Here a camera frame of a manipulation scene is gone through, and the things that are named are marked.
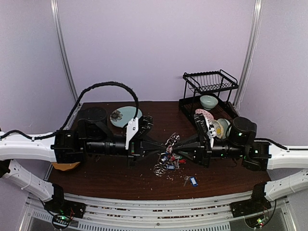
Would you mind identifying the pile of tagged keys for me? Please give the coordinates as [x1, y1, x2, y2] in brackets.
[159, 154, 186, 170]

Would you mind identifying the silver chain of keyrings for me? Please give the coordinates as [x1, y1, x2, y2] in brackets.
[153, 132, 181, 178]

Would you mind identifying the blue tagged key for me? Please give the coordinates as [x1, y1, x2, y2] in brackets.
[183, 176, 198, 187]

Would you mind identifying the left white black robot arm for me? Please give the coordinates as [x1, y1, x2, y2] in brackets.
[0, 107, 166, 214]

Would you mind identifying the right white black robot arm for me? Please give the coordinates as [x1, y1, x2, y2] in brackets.
[172, 114, 308, 213]

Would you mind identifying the yellow patterned bowl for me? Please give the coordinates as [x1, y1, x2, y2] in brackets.
[210, 120, 223, 139]

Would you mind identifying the pink patterned bowl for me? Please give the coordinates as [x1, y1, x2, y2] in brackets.
[195, 108, 214, 120]

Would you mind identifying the teal flower plate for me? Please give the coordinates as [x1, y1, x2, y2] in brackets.
[110, 106, 136, 128]

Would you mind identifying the light green bowl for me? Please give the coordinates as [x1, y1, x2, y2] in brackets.
[200, 95, 218, 110]

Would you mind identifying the yellow dotted plate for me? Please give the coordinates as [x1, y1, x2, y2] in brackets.
[51, 162, 81, 171]

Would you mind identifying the right green led board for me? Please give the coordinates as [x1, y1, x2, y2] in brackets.
[245, 215, 269, 230]

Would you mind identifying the green led board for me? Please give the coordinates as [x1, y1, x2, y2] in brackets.
[245, 215, 269, 230]
[51, 214, 72, 227]

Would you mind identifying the left green led board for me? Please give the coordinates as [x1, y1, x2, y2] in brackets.
[51, 214, 72, 227]

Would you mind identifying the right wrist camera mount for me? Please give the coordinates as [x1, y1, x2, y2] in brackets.
[205, 118, 217, 148]

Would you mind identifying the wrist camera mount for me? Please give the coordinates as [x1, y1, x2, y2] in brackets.
[125, 117, 139, 150]
[205, 118, 217, 148]

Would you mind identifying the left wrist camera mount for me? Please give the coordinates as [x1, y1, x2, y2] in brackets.
[125, 117, 139, 150]

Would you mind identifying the black wire dish rack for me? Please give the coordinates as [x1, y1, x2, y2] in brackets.
[179, 69, 239, 125]

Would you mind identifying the right black cable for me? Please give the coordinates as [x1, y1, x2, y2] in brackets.
[255, 137, 308, 151]

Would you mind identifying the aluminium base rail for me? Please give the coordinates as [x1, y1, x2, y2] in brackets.
[17, 191, 300, 231]

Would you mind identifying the right aluminium frame post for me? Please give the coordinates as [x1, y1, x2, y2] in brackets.
[234, 0, 264, 110]

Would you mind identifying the aluminium frame post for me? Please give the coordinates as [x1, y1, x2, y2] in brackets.
[234, 0, 264, 110]
[50, 0, 78, 102]

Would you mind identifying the left aluminium frame post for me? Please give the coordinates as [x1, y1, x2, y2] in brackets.
[50, 0, 78, 102]

